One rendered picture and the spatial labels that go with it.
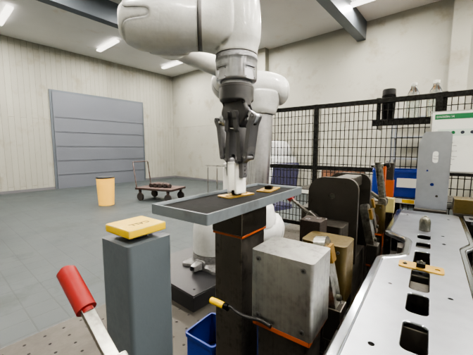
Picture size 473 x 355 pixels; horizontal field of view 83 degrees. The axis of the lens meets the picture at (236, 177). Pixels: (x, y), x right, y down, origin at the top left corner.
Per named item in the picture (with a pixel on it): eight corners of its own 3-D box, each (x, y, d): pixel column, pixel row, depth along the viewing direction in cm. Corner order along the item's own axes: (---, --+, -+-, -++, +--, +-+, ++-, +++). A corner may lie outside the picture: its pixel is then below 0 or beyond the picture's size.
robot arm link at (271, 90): (232, 241, 128) (277, 241, 130) (235, 254, 112) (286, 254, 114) (238, 75, 120) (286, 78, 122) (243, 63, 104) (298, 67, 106)
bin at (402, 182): (445, 200, 123) (447, 172, 122) (371, 194, 138) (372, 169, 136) (438, 194, 137) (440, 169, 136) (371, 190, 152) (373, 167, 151)
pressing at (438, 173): (446, 210, 114) (453, 130, 111) (414, 207, 121) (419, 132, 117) (446, 210, 115) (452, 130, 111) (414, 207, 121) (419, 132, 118)
